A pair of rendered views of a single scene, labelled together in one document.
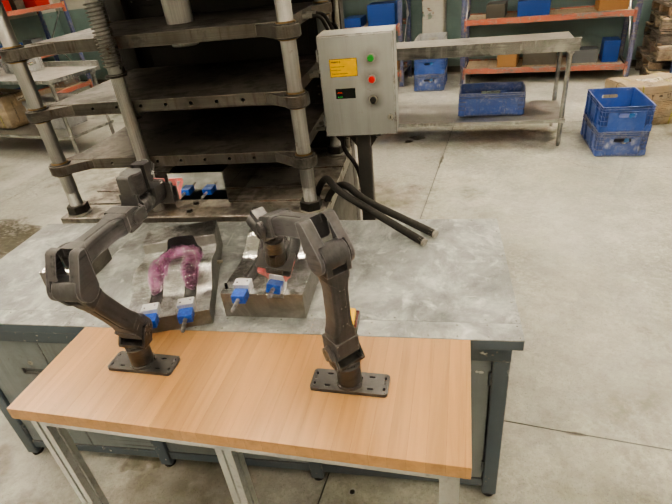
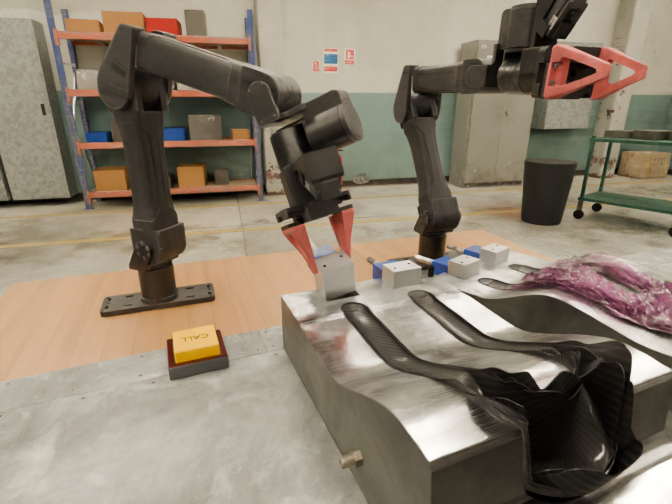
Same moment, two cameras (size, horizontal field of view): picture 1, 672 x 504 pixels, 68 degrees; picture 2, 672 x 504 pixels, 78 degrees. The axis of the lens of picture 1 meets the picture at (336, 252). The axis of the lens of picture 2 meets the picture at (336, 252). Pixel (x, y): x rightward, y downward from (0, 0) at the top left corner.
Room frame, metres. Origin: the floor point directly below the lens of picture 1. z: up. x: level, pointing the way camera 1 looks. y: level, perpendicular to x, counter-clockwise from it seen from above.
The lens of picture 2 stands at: (1.69, -0.14, 1.16)
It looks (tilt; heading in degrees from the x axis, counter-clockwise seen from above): 20 degrees down; 144
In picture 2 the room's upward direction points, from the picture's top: straight up
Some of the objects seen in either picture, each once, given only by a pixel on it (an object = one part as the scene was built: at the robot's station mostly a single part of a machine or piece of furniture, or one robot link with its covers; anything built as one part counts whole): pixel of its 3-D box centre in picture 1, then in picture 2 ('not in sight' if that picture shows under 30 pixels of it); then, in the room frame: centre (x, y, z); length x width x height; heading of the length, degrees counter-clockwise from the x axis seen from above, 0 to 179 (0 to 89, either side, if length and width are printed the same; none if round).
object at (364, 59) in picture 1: (367, 199); not in sight; (2.10, -0.18, 0.74); 0.31 x 0.22 x 1.47; 77
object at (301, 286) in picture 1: (282, 255); (459, 385); (1.46, 0.19, 0.87); 0.50 x 0.26 x 0.14; 167
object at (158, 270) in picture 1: (176, 261); (608, 280); (1.46, 0.55, 0.90); 0.26 x 0.18 x 0.08; 4
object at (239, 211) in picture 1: (219, 183); not in sight; (2.45, 0.57, 0.76); 1.30 x 0.84 x 0.07; 77
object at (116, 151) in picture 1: (213, 147); not in sight; (2.45, 0.55, 0.96); 1.29 x 0.83 x 0.18; 77
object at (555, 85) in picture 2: (171, 185); (584, 72); (1.40, 0.47, 1.20); 0.09 x 0.07 x 0.07; 164
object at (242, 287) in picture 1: (239, 298); (386, 271); (1.21, 0.30, 0.89); 0.13 x 0.05 x 0.05; 167
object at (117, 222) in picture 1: (101, 250); (447, 95); (1.08, 0.58, 1.17); 0.30 x 0.09 x 0.12; 164
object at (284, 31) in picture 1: (188, 43); not in sight; (2.45, 0.55, 1.45); 1.29 x 0.82 x 0.19; 77
